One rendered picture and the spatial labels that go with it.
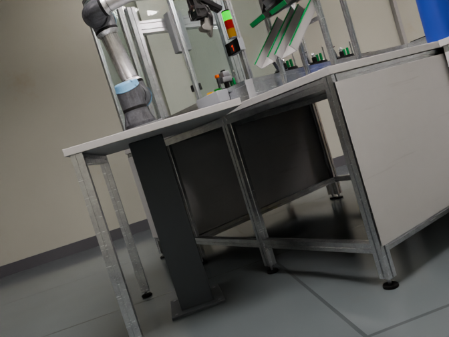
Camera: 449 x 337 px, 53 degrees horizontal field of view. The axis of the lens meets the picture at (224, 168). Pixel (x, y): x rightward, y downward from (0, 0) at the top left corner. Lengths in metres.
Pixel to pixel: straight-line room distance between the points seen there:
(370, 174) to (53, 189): 4.14
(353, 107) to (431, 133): 0.48
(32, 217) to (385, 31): 4.70
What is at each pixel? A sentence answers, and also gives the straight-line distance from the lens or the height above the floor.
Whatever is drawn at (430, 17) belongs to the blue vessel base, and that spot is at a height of 1.00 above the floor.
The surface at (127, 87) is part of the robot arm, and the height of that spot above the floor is 1.08.
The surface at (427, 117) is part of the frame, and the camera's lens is 2.12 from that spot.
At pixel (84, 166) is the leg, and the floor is 0.78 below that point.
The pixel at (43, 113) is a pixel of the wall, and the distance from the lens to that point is 5.41.
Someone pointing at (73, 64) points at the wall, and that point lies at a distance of 5.43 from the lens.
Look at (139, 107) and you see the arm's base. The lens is 2.16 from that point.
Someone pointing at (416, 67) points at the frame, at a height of 0.77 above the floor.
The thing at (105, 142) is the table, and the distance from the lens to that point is 1.76.
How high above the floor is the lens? 0.72
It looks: 3 degrees down
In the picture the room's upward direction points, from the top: 17 degrees counter-clockwise
